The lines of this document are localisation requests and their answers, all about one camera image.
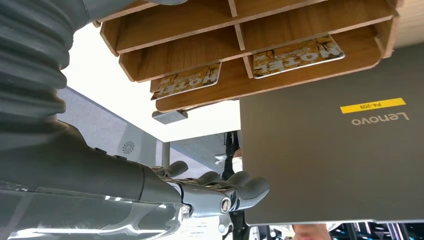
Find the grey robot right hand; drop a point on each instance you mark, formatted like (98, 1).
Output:
(82, 185)

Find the yellow hotel key card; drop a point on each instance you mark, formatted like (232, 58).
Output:
(187, 81)
(298, 56)

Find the wooden slotted card holder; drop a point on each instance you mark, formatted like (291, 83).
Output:
(185, 46)

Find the small black square device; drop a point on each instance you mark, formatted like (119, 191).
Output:
(169, 117)

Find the grey laptop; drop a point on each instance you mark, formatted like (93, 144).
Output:
(314, 159)

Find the chrome stanchion post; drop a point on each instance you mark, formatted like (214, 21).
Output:
(165, 154)

